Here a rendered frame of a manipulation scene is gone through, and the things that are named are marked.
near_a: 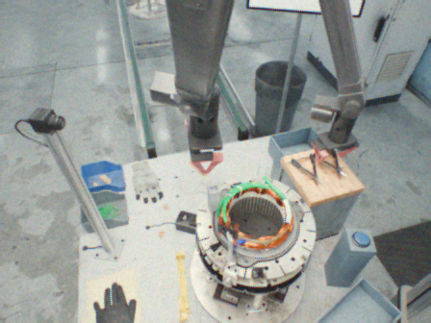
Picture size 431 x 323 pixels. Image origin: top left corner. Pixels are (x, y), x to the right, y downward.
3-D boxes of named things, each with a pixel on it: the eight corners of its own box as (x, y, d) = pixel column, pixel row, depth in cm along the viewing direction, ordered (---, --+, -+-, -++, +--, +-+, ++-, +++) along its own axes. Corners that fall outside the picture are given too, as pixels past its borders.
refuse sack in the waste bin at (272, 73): (244, 101, 268) (247, 63, 243) (286, 93, 275) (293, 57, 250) (261, 130, 243) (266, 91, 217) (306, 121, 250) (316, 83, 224)
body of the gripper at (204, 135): (190, 155, 63) (190, 129, 57) (186, 119, 69) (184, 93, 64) (222, 152, 64) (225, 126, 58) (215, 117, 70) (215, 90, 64)
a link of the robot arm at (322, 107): (361, 105, 78) (365, 84, 82) (315, 95, 80) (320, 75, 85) (346, 136, 87) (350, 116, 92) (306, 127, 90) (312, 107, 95)
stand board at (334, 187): (279, 161, 107) (280, 157, 105) (328, 149, 111) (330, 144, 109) (309, 208, 94) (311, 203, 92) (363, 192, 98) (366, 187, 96)
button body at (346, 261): (326, 285, 104) (350, 250, 85) (323, 265, 109) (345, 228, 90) (347, 287, 104) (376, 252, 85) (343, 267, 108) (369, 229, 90)
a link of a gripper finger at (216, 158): (191, 183, 69) (190, 156, 61) (188, 158, 73) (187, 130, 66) (222, 180, 70) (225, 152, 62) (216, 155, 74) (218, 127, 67)
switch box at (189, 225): (181, 216, 123) (180, 208, 118) (205, 222, 121) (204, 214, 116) (175, 229, 119) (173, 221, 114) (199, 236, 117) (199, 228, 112)
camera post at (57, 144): (115, 245, 114) (58, 125, 72) (113, 253, 112) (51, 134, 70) (108, 244, 114) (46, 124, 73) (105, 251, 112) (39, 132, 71)
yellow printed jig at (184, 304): (174, 256, 111) (173, 252, 109) (184, 255, 112) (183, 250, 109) (178, 322, 96) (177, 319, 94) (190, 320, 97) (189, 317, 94)
